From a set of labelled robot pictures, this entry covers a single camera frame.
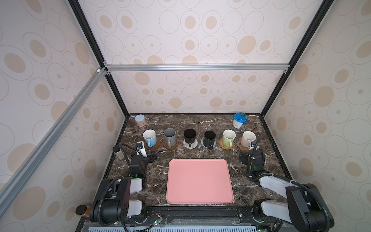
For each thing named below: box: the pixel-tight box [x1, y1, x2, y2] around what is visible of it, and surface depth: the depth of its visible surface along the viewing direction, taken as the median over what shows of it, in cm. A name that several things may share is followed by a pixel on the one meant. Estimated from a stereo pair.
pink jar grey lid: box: [134, 114, 147, 128], surface depth 112 cm
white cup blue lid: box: [232, 112, 247, 130], surface depth 108 cm
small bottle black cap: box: [112, 145, 125, 160], surface depth 94 cm
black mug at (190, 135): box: [183, 128, 197, 147], surface depth 96 cm
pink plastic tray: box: [166, 158, 234, 204], surface depth 87 cm
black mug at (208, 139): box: [203, 130, 216, 151], surface depth 97 cm
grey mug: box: [163, 127, 177, 148], surface depth 96 cm
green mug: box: [222, 129, 237, 148], surface depth 97 cm
